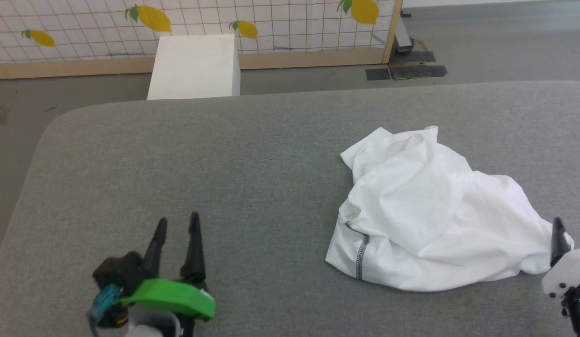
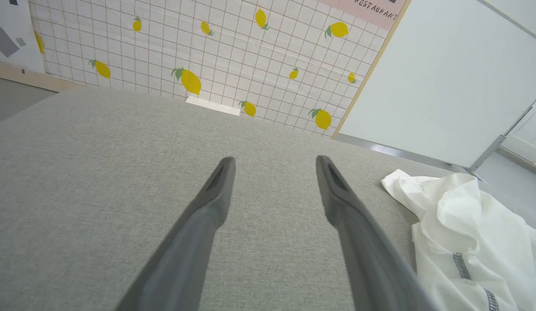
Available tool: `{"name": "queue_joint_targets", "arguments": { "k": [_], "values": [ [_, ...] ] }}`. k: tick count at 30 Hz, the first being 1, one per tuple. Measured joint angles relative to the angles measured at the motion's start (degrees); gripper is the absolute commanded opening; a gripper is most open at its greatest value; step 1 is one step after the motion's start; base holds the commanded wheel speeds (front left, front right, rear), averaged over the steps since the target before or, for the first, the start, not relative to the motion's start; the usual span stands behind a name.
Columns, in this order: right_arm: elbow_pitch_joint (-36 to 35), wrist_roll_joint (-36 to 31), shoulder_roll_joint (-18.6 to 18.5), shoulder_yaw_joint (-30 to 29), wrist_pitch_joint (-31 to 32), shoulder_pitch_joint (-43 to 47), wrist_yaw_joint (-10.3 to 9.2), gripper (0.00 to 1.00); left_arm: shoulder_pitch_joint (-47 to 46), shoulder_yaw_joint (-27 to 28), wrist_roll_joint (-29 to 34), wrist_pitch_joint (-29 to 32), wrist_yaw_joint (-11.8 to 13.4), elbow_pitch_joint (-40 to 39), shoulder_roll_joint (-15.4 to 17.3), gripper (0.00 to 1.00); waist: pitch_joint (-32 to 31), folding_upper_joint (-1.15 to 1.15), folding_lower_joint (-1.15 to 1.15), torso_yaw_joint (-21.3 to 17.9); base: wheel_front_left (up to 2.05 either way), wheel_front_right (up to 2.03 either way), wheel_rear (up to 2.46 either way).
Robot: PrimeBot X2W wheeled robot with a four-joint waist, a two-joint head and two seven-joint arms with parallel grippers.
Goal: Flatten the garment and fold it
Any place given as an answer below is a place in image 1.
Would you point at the black base plate under post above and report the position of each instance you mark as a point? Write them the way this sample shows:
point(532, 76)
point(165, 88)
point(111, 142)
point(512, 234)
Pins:
point(414, 57)

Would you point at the white garment with grey stitching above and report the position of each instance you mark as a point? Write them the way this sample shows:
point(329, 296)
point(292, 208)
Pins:
point(425, 210)

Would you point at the large black floor plate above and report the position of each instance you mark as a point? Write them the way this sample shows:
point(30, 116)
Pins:
point(418, 71)

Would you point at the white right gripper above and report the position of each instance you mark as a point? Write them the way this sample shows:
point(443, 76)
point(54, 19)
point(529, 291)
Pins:
point(570, 271)

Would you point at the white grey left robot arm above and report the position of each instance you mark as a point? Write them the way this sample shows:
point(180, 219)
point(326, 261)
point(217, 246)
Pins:
point(152, 325)

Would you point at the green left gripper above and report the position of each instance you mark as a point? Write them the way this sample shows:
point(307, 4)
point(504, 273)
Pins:
point(170, 296)

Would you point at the grey metal support post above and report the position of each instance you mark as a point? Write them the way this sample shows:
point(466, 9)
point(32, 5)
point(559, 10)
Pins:
point(403, 35)

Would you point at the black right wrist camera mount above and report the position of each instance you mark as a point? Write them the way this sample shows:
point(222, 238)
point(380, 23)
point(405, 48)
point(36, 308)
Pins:
point(577, 306)

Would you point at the white rectangular box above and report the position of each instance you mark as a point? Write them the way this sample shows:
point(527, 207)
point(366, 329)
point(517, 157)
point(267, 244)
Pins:
point(194, 68)

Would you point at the small black floor plate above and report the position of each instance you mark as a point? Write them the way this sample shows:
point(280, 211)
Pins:
point(378, 74)

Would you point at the lemon print grid partition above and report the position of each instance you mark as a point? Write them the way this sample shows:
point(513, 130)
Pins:
point(177, 28)

